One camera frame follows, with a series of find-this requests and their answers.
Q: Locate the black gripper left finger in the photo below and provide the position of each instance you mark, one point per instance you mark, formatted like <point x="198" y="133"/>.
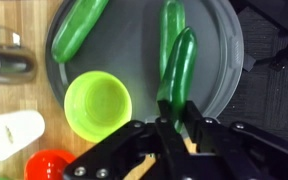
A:
<point x="117" y="150"/>

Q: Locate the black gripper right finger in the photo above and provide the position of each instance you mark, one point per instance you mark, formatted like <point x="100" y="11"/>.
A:
<point x="237" y="146"/>

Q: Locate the small green jalapeno pepper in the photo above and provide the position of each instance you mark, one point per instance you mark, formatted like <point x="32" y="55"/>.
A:
<point x="180" y="66"/>

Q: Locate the large grey round plate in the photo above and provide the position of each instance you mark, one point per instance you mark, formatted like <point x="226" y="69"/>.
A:
<point x="134" y="50"/>

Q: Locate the lime green bowl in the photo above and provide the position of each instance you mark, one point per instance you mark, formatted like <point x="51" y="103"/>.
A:
<point x="97" y="106"/>

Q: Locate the red plastic bowl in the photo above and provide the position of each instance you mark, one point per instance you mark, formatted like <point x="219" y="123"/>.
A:
<point x="47" y="166"/>

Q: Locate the white plastic scoop cup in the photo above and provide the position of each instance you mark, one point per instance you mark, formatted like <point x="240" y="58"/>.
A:
<point x="24" y="133"/>

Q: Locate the small pile of seeds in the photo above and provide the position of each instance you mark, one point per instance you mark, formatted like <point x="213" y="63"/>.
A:
<point x="9" y="134"/>

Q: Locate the light green striped zucchini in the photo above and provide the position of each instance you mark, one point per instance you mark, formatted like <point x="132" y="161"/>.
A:
<point x="74" y="33"/>

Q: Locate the shiny metal cup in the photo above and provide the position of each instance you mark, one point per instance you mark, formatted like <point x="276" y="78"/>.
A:
<point x="14" y="66"/>

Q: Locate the dark green speckled zucchini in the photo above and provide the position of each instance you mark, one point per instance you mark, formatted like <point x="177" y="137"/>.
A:
<point x="170" y="26"/>

